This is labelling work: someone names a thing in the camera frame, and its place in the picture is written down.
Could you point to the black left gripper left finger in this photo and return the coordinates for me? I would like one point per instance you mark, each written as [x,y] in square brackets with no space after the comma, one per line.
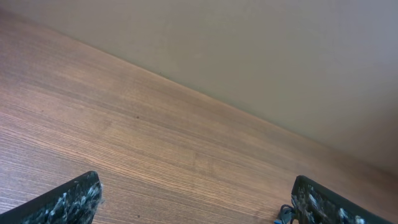
[74,202]

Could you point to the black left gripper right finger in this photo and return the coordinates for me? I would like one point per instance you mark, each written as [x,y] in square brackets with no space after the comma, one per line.
[313,203]

